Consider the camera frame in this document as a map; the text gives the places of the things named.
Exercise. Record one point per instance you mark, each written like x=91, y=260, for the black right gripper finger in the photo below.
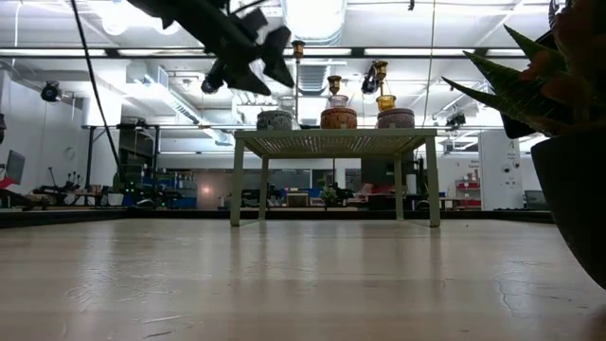
x=517, y=127

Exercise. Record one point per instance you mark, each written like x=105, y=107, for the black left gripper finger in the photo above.
x=277, y=54
x=246, y=80

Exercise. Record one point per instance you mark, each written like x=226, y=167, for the blue patterned candle tin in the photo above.
x=274, y=120

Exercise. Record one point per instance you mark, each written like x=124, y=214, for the pink ribbed glass candle holder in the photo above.
x=338, y=101

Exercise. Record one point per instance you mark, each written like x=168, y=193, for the orange patterned candle tin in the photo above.
x=339, y=119

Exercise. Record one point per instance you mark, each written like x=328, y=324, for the amber glass candle holder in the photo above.
x=386, y=103

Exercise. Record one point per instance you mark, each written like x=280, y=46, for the mauve patterned candle tin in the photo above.
x=396, y=119

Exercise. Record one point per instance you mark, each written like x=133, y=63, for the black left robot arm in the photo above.
x=189, y=19

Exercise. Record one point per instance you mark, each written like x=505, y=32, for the black ceiling spotlight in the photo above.
x=51, y=92
x=369, y=84
x=208, y=86
x=456, y=120

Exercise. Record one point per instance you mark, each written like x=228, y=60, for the white pillar with print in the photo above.
x=501, y=166

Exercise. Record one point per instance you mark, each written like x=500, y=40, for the red storage shelf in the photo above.
x=468, y=185

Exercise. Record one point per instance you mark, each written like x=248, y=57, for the potted succulent plant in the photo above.
x=573, y=189

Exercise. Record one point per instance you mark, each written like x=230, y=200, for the green perforated metal shelf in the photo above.
x=331, y=142

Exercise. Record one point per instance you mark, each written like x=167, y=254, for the tall gold candlestick holder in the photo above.
x=380, y=68

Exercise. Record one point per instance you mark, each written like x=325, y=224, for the black background monitor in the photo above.
x=379, y=171

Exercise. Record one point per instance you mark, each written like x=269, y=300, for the black metal rack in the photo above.
x=90, y=156

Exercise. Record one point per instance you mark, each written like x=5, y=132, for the grey tilted monitor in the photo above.
x=15, y=166

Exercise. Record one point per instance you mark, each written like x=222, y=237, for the black aluminium table frame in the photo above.
x=94, y=216

